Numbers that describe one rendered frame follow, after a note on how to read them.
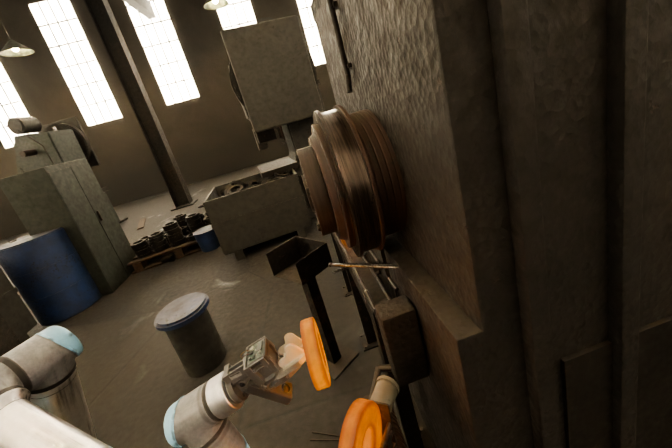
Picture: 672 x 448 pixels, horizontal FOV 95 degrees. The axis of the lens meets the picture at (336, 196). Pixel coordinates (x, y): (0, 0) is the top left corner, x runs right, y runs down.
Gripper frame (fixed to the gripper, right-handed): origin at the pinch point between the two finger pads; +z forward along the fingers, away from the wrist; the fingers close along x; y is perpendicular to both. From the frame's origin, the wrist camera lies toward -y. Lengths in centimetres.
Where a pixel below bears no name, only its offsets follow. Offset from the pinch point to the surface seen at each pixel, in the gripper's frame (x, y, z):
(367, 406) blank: -13.2, -9.2, 5.9
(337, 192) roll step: 14.7, 23.9, 24.6
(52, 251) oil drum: 266, 52, -243
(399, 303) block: 9.3, -11.2, 22.5
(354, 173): 11.8, 26.6, 30.5
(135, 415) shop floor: 93, -49, -139
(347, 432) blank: -17.3, -7.0, 1.3
